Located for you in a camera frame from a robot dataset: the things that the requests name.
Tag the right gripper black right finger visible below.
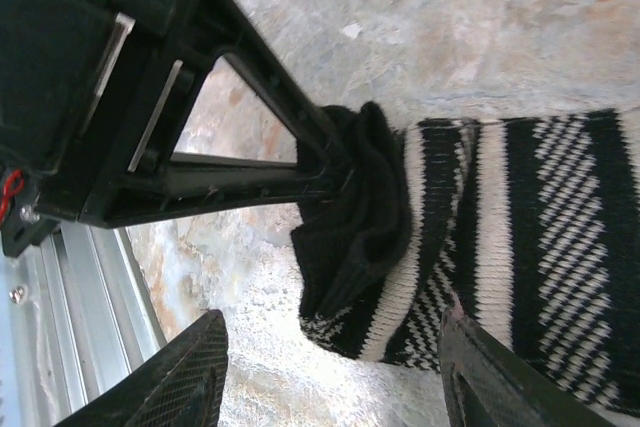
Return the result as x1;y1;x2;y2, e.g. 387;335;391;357
439;304;619;427

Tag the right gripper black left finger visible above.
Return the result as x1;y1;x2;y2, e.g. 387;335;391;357
54;309;230;427

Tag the black and white patterned sock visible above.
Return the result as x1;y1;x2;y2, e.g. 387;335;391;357
291;101;640;427

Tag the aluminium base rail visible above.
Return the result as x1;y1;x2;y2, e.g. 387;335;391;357
0;224;169;427

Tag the red wire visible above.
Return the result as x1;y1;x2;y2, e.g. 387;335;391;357
0;169;26;221

